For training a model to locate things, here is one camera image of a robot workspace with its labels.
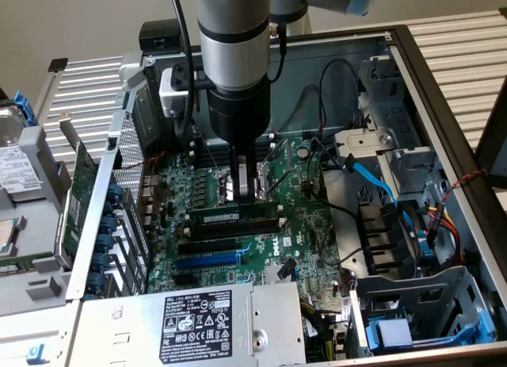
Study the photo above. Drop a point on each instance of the blue disk bracket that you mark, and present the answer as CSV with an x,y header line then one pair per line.
x,y
24,105

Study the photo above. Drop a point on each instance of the blue expansion slot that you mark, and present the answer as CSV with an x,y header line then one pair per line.
x,y
206,261

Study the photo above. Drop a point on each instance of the silver chipset heatsink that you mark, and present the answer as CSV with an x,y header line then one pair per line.
x,y
269,275

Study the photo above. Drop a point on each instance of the black box bracket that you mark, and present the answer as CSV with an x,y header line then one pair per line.
x,y
158,32

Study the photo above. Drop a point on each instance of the long black expansion slot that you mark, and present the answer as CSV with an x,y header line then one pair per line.
x,y
206,247

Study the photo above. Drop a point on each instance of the black case fan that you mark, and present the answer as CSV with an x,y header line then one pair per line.
x,y
376,232

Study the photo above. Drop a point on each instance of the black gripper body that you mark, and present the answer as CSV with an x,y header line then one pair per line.
x,y
239,117

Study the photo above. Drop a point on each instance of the black power supply label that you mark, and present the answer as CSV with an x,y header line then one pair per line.
x,y
196,327

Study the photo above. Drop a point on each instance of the silver CPU chip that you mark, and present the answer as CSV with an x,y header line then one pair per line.
x,y
6,236

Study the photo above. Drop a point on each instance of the open silver PC case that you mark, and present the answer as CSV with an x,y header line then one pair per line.
x,y
297,66

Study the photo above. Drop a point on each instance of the green graphics card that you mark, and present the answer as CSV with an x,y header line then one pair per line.
x,y
79,192

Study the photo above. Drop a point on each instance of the blue case latch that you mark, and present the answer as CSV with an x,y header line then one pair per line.
x,y
35,353

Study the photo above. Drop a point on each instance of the green RAM stick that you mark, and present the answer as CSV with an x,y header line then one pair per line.
x,y
214,216
24,260

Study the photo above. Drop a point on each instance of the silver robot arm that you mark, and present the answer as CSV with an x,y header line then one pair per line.
x,y
233,26

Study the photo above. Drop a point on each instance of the blue disk caddy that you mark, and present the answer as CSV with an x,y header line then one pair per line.
x,y
392,331

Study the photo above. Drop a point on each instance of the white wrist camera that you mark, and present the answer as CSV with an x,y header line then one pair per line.
x,y
170,97

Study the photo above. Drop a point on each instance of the silver CPU socket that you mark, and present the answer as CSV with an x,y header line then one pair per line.
x,y
263,184

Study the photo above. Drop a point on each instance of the silver optical drive cage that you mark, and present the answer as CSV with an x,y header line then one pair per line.
x,y
408,169

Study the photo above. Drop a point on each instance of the round coin battery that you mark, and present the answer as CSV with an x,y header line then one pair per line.
x,y
303,151

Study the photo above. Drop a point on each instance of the blue card retention clip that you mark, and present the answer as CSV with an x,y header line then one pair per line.
x,y
115,192
101,261
96,281
105,242
107,225
108,208

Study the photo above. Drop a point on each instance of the grey parts rack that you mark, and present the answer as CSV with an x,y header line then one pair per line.
x,y
35,232

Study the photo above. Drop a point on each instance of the silver disk bay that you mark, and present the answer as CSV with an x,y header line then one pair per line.
x,y
416,287

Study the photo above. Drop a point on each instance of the thin steel locking lever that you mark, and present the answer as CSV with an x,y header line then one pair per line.
x,y
279,183
212,159

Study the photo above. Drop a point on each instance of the silver hard disk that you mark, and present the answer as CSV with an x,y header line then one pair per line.
x,y
16,169

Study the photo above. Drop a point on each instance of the short black expansion slot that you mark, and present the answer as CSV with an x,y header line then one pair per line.
x,y
185,279

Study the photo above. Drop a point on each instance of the green motherboard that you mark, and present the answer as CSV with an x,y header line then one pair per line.
x,y
305,224

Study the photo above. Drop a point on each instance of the black table end cap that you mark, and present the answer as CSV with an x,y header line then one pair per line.
x,y
58,64

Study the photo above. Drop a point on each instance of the silver power supply unit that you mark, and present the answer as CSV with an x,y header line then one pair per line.
x,y
130,335

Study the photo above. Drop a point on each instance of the silver socket cover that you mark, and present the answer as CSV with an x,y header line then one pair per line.
x,y
279,151

